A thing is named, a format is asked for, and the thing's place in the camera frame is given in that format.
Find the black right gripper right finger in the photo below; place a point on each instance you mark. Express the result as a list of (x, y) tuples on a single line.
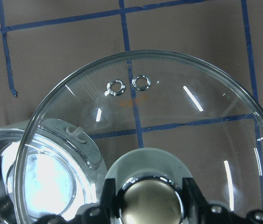
[(191, 196)]

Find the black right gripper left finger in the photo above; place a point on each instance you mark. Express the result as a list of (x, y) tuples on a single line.
[(111, 197)]

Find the glass pot lid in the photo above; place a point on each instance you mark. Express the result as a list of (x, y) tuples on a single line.
[(156, 117)]

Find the white electric cooking pot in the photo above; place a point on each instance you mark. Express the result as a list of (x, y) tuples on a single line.
[(64, 170)]

